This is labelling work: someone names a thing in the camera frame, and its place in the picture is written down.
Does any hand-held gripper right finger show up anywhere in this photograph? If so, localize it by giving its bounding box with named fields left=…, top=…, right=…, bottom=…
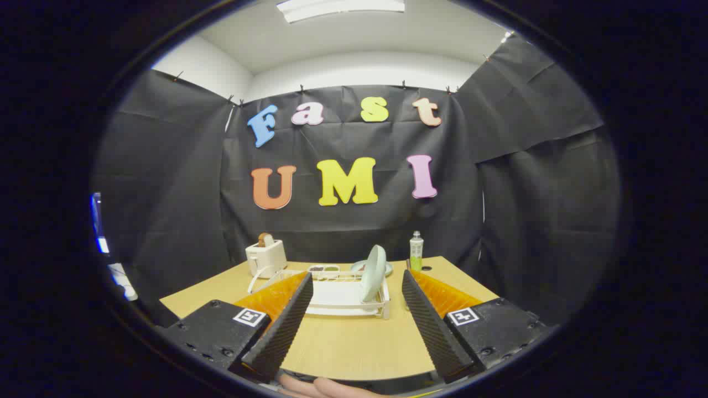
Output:
left=401, top=269, right=554, bottom=385

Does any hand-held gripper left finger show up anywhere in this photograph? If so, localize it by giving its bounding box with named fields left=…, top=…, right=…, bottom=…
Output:
left=160, top=271, right=314, bottom=385

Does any white wire dish rack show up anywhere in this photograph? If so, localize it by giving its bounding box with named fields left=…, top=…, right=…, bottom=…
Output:
left=247, top=267, right=391, bottom=320

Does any light green plate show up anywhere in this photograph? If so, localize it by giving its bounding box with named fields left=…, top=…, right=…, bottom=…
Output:
left=361, top=245, right=387, bottom=303

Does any white toaster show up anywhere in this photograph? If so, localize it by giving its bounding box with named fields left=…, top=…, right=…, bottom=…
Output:
left=245, top=239, right=288, bottom=279

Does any small green saucer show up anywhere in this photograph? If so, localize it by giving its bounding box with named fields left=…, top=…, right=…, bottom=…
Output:
left=351, top=260, right=394, bottom=277

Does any green label bottle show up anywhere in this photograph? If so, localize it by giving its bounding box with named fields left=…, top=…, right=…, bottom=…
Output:
left=409, top=231, right=424, bottom=271

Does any black backdrop cloth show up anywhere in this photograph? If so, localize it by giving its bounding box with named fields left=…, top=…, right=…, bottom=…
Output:
left=91, top=33, right=623, bottom=328

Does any ceiling light panel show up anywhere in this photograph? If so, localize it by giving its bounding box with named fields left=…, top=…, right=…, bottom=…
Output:
left=277, top=0, right=406, bottom=24

